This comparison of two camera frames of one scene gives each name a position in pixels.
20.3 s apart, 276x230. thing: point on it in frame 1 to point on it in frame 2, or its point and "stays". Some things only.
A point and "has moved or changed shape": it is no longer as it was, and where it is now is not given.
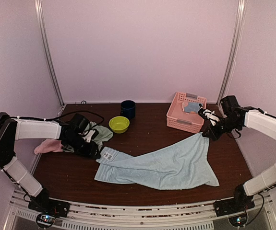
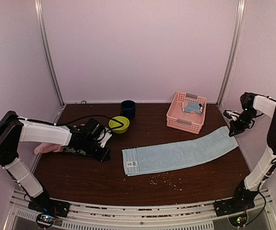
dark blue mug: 128,109 stays
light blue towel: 185,165 has moved or changed shape
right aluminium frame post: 235,48 stays
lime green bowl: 119,124 stays
